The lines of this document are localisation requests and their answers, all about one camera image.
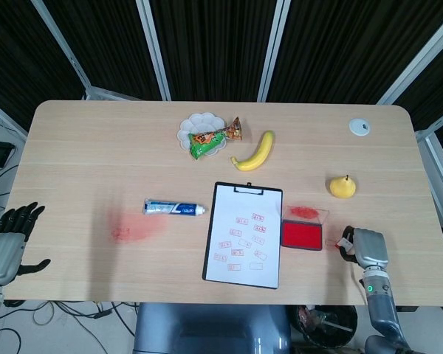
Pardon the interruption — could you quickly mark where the black trash bin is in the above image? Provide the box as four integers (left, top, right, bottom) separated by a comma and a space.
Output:
297, 305, 359, 350

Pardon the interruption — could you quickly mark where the red ink pad clear lid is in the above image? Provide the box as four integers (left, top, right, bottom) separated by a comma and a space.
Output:
280, 205, 330, 251

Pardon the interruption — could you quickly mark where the yellow pear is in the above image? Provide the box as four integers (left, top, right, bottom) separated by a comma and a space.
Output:
329, 174, 357, 201

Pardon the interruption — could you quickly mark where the black clipboard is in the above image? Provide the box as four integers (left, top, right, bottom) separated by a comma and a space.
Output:
202, 181, 284, 290

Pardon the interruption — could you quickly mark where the blue-grey robot torso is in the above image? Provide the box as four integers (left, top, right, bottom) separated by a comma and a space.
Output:
132, 302, 292, 354

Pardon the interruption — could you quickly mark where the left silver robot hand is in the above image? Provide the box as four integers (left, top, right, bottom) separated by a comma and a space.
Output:
0, 201, 52, 285

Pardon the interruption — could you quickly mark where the white partition post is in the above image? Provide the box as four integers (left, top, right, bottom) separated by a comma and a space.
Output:
134, 0, 172, 101
375, 16, 443, 105
258, 0, 292, 102
31, 0, 97, 100

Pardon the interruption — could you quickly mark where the white stamped paper sheet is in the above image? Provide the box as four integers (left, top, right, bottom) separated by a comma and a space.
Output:
205, 184, 283, 288

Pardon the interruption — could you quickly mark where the white round cable grommet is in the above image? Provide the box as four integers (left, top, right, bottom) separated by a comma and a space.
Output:
348, 117, 371, 137

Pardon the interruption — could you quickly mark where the blue white toothpaste tube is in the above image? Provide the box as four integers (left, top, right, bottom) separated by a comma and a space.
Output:
143, 198, 209, 217

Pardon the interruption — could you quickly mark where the white flower-shaped plate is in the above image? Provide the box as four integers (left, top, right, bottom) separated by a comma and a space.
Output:
178, 112, 230, 151

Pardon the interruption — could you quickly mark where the green orange snack bag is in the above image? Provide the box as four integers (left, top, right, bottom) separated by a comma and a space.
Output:
188, 116, 244, 162

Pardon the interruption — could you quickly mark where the yellow banana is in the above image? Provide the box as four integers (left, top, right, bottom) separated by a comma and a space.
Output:
230, 130, 276, 173

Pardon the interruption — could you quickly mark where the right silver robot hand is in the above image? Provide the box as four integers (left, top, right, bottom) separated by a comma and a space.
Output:
340, 225, 389, 270

